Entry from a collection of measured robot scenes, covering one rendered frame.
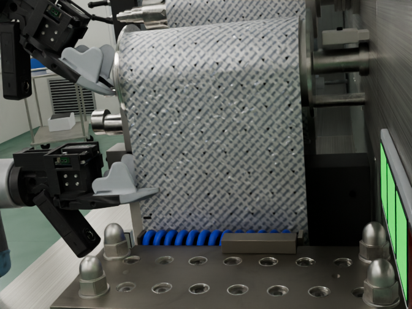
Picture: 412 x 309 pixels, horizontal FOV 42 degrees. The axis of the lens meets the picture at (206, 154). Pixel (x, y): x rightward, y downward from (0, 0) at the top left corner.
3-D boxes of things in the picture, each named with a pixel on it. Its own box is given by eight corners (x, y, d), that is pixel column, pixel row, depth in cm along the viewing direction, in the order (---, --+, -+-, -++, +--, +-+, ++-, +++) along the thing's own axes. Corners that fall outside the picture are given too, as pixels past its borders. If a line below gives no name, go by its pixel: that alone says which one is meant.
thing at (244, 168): (145, 238, 78) (128, 114, 74) (308, 238, 73) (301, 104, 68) (144, 239, 78) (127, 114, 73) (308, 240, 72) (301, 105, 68)
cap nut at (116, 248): (110, 248, 74) (105, 217, 73) (134, 248, 73) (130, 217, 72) (99, 260, 71) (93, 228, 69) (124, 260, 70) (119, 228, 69)
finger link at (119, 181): (147, 164, 71) (84, 165, 73) (153, 205, 73) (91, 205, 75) (155, 157, 74) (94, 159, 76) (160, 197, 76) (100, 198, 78)
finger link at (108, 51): (135, 66, 77) (81, 29, 77) (114, 99, 80) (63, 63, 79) (140, 63, 80) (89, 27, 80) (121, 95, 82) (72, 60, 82)
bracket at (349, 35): (322, 42, 73) (322, 27, 73) (366, 38, 72) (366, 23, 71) (322, 45, 69) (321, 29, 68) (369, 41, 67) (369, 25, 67)
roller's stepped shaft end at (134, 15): (122, 25, 104) (119, 8, 103) (151, 22, 102) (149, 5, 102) (116, 26, 101) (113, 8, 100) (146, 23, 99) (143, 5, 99)
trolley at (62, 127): (41, 149, 599) (24, 57, 573) (94, 142, 609) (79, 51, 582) (32, 171, 513) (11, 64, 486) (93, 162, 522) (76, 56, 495)
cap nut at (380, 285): (361, 289, 57) (360, 251, 56) (398, 290, 56) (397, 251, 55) (363, 308, 54) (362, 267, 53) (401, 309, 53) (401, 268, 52)
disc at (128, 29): (156, 116, 87) (145, 22, 83) (159, 116, 87) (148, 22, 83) (123, 138, 73) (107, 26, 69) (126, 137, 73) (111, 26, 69)
